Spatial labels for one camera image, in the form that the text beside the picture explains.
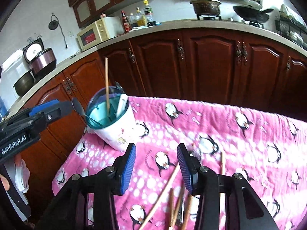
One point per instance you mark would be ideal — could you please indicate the white utensil holder cup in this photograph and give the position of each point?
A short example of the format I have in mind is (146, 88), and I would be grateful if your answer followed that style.
(116, 132)

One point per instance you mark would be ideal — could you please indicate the dish rack with dishes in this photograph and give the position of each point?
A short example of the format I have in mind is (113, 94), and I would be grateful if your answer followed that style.
(291, 26)

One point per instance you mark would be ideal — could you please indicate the cream microwave oven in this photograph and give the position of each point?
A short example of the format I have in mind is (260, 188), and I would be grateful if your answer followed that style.
(99, 31)

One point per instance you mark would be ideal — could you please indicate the pink penguin blanket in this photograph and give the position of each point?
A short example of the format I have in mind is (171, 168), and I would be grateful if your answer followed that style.
(268, 150)

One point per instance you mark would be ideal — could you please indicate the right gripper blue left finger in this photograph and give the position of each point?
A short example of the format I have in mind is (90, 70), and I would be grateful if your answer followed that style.
(124, 168)

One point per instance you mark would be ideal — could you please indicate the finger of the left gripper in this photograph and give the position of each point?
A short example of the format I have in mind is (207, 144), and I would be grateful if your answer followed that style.
(43, 106)
(56, 112)

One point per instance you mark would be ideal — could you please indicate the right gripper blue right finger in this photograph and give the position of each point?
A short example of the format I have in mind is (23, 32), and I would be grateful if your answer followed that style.
(189, 166)

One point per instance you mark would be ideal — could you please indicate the white spoon in cup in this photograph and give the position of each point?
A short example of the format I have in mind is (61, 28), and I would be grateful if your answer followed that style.
(121, 105)

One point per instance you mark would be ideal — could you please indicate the lower wooden kitchen cabinets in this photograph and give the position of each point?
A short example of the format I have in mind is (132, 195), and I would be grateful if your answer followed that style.
(250, 67)

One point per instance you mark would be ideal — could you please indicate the dark metal bowl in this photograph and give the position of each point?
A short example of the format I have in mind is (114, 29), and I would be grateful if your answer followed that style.
(24, 84)

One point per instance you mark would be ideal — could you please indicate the yellow cap oil bottle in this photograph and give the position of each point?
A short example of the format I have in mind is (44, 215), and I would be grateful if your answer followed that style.
(140, 18)

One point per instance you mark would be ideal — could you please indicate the metal spoon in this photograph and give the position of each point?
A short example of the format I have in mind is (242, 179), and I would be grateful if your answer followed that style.
(80, 110)

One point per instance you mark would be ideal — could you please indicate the maroon rice cooker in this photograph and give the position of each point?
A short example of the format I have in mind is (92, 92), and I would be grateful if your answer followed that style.
(40, 60)

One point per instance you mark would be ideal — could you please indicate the red sauce bottle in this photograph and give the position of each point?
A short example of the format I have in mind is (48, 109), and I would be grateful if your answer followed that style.
(125, 21)

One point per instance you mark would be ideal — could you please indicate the left hand white glove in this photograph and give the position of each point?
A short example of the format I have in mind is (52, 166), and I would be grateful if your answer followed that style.
(17, 174)

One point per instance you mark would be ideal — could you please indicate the dark soy sauce bottle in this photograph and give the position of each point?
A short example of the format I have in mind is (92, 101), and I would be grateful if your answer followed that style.
(149, 14)

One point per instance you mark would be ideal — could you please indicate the gas stove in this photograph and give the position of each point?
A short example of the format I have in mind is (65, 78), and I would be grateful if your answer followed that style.
(219, 18)

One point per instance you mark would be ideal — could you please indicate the black wok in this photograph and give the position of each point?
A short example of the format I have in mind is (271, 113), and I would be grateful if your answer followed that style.
(253, 15)

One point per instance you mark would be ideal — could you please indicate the stew pot with lid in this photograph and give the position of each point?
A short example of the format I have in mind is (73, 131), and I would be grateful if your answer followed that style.
(206, 7)

